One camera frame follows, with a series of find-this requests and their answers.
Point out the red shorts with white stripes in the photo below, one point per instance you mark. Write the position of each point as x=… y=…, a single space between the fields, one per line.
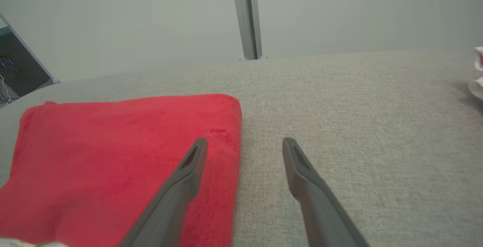
x=478 y=88

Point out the grey partition post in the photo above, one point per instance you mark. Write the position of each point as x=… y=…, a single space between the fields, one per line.
x=247 y=20

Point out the grey fabric sofa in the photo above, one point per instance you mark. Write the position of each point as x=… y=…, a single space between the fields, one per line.
x=339 y=107

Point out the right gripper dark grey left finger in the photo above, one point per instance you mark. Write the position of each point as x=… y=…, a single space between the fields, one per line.
x=177 y=201

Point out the red shirt with white sleeves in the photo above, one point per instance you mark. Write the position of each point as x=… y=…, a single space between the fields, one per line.
x=94 y=164

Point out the black computer case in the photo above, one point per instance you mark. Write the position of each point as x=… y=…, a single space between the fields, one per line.
x=19 y=69

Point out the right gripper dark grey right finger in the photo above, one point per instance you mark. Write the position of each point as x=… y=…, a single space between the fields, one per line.
x=317 y=209

